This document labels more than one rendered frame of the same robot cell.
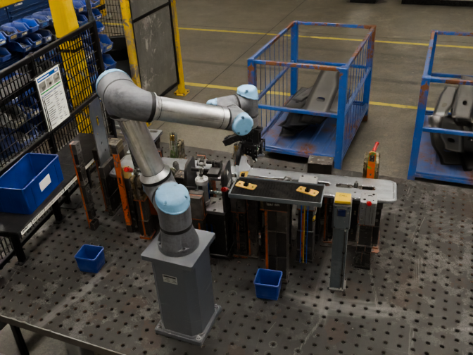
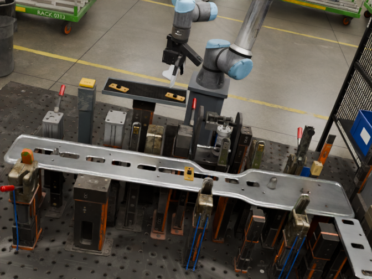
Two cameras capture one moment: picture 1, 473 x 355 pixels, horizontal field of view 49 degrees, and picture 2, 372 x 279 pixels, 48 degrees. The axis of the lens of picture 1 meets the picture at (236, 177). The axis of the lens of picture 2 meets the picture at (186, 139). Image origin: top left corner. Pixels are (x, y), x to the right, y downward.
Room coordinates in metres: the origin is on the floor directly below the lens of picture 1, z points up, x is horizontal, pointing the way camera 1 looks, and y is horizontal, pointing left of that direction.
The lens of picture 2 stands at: (3.36, -0.54, 2.03)
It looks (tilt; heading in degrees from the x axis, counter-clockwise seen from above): 33 degrees down; 159
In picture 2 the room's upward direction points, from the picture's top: 11 degrees clockwise
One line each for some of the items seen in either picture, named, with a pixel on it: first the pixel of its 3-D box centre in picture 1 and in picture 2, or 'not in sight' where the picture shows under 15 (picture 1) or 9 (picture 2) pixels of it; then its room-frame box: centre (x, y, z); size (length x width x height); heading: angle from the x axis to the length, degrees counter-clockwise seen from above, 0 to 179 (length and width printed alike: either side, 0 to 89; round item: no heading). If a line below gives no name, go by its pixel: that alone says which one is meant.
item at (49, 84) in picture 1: (52, 98); not in sight; (2.49, 0.92, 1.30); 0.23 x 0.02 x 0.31; 164
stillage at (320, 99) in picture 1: (314, 92); not in sight; (4.35, -0.75, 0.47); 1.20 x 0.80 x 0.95; 155
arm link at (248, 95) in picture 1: (246, 101); (184, 13); (1.76, -0.05, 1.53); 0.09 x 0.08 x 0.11; 113
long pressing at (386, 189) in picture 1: (247, 176); (184, 175); (2.12, -0.05, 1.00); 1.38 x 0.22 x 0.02; 74
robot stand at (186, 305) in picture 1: (184, 284); (202, 115); (1.50, 0.23, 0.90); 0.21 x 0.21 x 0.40; 67
